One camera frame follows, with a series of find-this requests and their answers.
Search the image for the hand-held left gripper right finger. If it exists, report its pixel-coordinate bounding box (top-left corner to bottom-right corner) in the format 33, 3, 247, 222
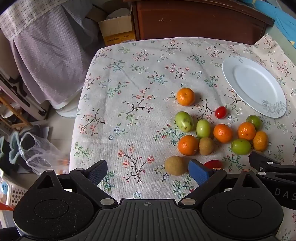
181, 159, 265, 207

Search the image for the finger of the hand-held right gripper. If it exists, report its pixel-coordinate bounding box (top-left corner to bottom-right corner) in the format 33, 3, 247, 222
249, 151, 296, 183

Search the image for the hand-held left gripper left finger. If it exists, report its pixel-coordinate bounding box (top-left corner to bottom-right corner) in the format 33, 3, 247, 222
30, 160, 117, 208

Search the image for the red cherry tomato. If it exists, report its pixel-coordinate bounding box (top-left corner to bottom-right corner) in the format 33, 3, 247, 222
215, 106, 228, 119
203, 160, 223, 171

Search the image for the orange mandarin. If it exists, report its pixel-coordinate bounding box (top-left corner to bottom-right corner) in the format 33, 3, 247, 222
176, 88, 195, 106
238, 122, 256, 141
253, 131, 268, 152
213, 124, 233, 143
178, 135, 199, 156

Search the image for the brown kiwi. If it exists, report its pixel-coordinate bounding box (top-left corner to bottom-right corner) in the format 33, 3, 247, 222
164, 156, 188, 176
199, 137, 215, 156

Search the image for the spotted green jujube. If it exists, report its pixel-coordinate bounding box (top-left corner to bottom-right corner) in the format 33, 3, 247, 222
174, 111, 194, 132

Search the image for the white oval plate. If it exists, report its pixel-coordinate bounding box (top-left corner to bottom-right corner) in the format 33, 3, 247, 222
222, 56, 287, 118

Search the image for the clear plastic bag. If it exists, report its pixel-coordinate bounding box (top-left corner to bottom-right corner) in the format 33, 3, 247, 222
18, 132, 70, 176

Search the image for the white round base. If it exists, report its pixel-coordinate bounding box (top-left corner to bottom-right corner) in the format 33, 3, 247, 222
55, 102, 78, 117

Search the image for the white laundry basket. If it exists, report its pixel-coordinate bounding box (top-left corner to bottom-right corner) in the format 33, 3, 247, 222
6, 183, 28, 207

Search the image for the fluffy blue grey slipper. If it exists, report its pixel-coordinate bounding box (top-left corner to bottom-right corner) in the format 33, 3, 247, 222
9, 131, 35, 167
0, 136, 12, 174

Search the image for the floral tablecloth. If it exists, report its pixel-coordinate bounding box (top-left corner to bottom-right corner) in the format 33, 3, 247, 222
69, 34, 296, 241

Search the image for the wooden rack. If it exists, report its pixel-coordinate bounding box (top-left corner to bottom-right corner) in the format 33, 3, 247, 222
0, 93, 33, 130

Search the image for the purple checkered cloth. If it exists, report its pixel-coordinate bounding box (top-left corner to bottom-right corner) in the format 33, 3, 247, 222
0, 0, 102, 109

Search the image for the pale green bed sheet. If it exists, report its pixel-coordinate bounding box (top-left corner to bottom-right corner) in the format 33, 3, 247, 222
264, 22, 296, 61

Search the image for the blue bedding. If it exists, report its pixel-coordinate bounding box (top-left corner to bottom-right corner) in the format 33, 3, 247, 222
240, 0, 296, 49

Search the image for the open cardboard box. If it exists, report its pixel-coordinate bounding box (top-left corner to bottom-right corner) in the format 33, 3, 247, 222
87, 5, 137, 47

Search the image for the dark wooden cabinet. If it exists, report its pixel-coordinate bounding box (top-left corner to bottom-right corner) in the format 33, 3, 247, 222
124, 0, 275, 45

